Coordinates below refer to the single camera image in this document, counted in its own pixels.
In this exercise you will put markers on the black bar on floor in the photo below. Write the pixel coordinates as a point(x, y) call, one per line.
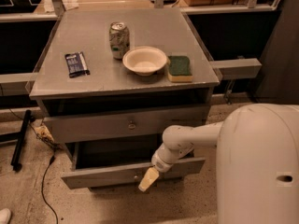
point(17, 152)

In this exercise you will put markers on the green yellow sponge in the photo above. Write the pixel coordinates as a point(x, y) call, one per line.
point(178, 69)

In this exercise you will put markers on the white paper bowl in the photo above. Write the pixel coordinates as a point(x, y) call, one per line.
point(144, 60)

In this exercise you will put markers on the grey drawer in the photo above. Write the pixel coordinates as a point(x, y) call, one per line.
point(110, 162)
point(135, 122)

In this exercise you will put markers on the grey top drawer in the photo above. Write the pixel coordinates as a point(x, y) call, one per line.
point(135, 122)

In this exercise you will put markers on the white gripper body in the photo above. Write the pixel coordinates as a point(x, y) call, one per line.
point(161, 164)

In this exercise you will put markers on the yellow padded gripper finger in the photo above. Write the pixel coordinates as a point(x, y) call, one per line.
point(149, 178)

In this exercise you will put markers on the white shoe tip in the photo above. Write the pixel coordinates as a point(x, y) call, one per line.
point(5, 216)

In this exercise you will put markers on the left grey rail beam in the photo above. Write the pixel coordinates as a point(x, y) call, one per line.
point(16, 84)

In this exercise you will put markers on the grey side rail beam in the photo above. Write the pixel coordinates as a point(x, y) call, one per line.
point(238, 68)

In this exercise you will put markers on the blue snack packet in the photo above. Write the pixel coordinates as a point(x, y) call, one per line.
point(76, 64)

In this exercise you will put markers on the grey drawer cabinet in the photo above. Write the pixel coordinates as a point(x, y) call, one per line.
point(110, 86)

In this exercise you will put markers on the crumpled white cloth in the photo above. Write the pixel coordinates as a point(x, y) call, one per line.
point(70, 4)

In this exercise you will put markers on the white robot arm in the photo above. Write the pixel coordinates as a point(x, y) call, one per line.
point(257, 162)

